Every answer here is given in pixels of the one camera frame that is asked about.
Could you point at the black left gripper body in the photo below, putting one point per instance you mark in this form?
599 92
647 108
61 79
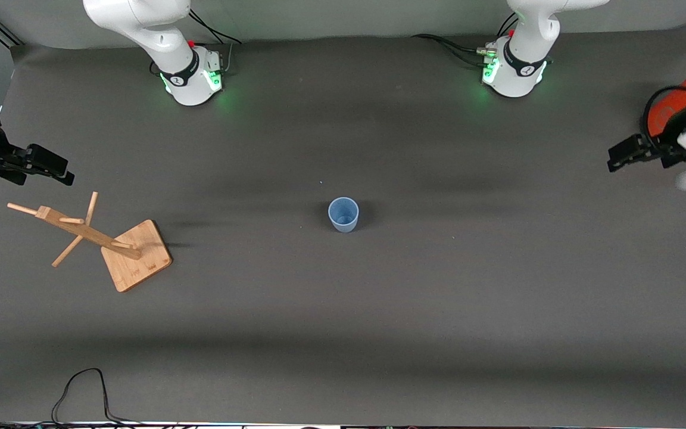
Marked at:
660 150

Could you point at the light blue plastic cup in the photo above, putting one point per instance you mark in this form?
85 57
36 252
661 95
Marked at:
343 223

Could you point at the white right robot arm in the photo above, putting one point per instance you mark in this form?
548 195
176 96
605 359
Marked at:
164 36

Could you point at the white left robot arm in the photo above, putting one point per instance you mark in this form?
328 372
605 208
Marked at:
524 36

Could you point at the wooden cup rack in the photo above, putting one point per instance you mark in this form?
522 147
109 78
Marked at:
137 262

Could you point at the orange cylinder with grey lid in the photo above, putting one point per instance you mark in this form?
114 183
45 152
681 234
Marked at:
673 113

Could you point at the dark grey table mat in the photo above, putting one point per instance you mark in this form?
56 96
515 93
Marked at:
343 328

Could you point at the black frame rail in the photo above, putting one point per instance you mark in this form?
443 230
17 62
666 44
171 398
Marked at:
9 39

